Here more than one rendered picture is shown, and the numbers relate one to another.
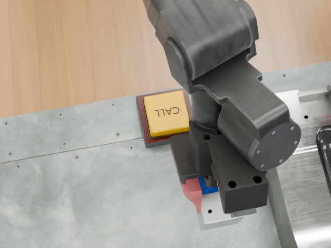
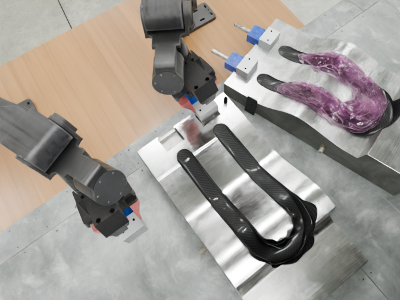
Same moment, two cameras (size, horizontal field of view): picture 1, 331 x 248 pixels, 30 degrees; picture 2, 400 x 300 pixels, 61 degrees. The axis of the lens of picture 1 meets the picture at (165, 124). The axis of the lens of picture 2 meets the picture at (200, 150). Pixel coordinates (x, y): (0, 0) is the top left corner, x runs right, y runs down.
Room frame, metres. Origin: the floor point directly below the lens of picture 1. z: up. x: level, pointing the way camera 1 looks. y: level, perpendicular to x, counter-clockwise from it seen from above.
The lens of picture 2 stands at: (0.01, -0.21, 1.63)
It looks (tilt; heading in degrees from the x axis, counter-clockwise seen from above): 69 degrees down; 349
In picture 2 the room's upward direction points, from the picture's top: 9 degrees counter-clockwise
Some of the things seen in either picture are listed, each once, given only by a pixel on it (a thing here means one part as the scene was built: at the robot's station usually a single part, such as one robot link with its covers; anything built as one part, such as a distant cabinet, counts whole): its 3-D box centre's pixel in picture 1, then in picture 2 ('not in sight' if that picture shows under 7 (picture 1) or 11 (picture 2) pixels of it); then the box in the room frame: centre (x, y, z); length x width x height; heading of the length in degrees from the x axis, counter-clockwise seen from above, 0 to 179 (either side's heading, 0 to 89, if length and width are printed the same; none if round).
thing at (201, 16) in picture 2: not in sight; (182, 16); (0.73, -0.36, 0.84); 0.20 x 0.07 x 0.08; 103
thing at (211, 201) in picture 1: (210, 173); (119, 209); (0.21, -0.06, 0.94); 0.13 x 0.05 x 0.05; 17
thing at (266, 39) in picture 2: not in sight; (253, 34); (0.58, -0.53, 0.86); 0.13 x 0.05 x 0.05; 34
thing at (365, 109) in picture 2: not in sight; (336, 87); (0.33, -0.63, 0.90); 0.26 x 0.18 x 0.08; 34
